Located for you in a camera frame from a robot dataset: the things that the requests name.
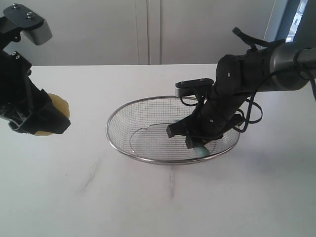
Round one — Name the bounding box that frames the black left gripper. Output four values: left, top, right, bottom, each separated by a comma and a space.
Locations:
0, 16, 72, 136

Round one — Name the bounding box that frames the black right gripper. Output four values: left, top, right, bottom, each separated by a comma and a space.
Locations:
166, 53, 269, 149

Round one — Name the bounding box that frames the yellow lemon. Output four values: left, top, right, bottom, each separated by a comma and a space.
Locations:
34, 93, 70, 136

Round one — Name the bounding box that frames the teal handled vegetable peeler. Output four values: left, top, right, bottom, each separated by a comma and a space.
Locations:
186, 146, 210, 158

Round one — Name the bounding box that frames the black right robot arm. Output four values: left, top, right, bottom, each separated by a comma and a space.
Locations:
166, 28, 316, 149

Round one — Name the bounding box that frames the oval wire mesh basket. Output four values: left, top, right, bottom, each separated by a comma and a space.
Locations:
106, 96, 240, 165

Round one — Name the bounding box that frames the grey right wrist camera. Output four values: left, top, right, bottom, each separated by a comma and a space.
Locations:
175, 78, 214, 98

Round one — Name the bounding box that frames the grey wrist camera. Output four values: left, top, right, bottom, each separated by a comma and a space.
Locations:
175, 78, 214, 98
0, 3, 52, 48

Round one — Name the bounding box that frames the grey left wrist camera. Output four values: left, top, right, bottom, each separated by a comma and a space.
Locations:
0, 3, 52, 48

